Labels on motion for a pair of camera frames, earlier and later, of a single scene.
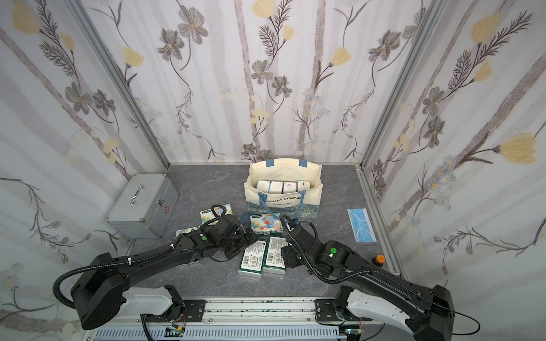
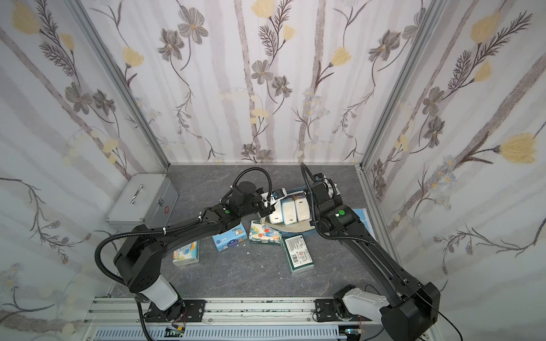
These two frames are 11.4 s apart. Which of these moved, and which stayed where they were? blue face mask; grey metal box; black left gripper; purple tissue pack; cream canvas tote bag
Moved: black left gripper; cream canvas tote bag; purple tissue pack
Stayed: blue face mask; grey metal box
